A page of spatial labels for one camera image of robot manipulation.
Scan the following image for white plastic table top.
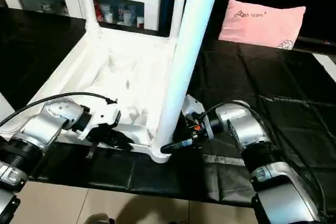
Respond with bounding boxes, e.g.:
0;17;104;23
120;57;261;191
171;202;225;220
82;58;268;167
10;25;182;164

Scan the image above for black work mat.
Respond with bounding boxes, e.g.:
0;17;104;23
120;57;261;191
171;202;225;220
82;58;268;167
0;8;336;206

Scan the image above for pink pillow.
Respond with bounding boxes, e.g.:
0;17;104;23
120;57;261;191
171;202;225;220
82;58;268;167
218;0;307;50

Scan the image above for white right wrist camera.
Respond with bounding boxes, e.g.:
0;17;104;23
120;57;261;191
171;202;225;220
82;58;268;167
181;94;206;122

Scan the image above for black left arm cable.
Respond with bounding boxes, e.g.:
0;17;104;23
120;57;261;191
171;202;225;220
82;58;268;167
0;93;117;127

